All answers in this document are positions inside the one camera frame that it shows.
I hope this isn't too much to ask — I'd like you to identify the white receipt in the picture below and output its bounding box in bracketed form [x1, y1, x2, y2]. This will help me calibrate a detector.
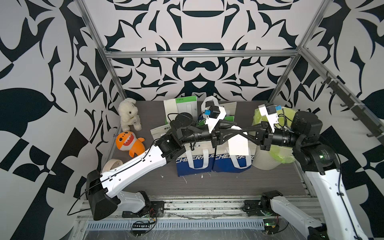
[163, 99, 179, 124]
[228, 135, 249, 156]

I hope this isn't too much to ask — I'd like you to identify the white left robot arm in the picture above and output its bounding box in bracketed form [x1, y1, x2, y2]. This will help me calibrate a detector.
[85, 113, 248, 221]

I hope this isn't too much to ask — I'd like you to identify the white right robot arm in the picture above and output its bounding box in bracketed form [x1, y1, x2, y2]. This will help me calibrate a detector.
[243, 111, 368, 240]

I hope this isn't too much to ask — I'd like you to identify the green white middle bag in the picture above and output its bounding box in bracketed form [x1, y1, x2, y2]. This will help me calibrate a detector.
[197, 116, 235, 126]

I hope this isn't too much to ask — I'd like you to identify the green white bag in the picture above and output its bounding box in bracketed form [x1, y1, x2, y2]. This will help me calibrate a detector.
[176, 96, 198, 121]
[197, 116, 235, 126]

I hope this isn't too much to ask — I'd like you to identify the white round trash bin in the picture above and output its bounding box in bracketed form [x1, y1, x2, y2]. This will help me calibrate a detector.
[252, 146, 282, 171]

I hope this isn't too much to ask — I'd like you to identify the white blue back right bag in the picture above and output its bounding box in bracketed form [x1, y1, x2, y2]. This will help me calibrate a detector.
[201, 96, 237, 117]

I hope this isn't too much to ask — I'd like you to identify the blue white front right bag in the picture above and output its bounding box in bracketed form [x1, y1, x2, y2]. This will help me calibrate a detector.
[213, 142, 257, 173]

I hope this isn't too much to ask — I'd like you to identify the green plastic bin liner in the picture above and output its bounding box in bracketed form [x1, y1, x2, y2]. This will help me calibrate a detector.
[253, 108, 298, 164]

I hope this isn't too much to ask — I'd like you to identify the blue white front left bag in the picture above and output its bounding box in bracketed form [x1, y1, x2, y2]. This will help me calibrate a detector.
[176, 142, 215, 177]

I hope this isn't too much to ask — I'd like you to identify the green white back left bag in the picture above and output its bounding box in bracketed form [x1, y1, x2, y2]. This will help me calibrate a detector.
[176, 96, 198, 121]

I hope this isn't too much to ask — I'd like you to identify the orange plush monster toy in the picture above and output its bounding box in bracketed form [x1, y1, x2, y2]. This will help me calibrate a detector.
[116, 131, 146, 158]

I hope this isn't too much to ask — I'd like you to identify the white plush rabbit toy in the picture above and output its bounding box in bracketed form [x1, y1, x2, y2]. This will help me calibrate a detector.
[118, 98, 142, 132]

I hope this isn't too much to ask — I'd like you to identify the white tape roll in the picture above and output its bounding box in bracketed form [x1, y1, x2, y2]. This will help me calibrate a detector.
[102, 159, 123, 173]

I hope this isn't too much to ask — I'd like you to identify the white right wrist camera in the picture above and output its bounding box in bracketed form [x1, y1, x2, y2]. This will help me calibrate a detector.
[259, 103, 282, 133]

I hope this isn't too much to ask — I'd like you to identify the aluminium frame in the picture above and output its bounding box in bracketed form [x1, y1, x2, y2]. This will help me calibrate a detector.
[73, 0, 384, 199]

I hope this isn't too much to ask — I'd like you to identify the black wall hook rail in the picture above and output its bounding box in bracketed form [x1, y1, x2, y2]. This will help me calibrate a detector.
[320, 71, 384, 145]

